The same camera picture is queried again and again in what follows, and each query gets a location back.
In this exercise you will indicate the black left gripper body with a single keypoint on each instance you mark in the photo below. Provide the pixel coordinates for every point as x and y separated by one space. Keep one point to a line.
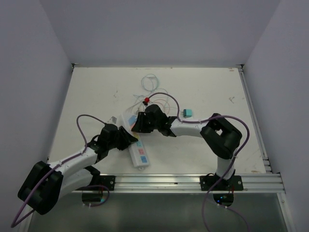
113 144

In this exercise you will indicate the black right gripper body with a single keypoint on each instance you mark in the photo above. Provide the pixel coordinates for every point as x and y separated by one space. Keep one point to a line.
153 125

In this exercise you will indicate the light blue plug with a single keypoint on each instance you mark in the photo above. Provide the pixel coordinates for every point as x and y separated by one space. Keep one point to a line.
132 119

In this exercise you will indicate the white power strip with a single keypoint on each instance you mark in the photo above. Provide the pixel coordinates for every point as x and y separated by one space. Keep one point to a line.
137 150

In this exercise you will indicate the dark teal plug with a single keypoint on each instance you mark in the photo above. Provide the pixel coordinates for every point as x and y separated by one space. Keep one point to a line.
187 113

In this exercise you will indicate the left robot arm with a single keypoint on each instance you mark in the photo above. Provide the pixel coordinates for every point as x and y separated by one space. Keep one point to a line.
47 182

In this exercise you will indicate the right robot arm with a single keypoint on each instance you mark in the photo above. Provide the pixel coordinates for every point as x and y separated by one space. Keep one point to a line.
219 134

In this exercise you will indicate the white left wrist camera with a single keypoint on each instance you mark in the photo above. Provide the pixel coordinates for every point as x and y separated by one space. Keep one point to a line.
112 120

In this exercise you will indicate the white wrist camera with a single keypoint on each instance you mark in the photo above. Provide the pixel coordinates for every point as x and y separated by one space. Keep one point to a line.
146 102
112 120

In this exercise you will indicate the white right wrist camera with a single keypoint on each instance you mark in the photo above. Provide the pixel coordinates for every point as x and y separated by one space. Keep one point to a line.
146 102

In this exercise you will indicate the aluminium mounting rail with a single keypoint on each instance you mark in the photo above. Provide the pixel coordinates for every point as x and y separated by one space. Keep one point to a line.
191 183

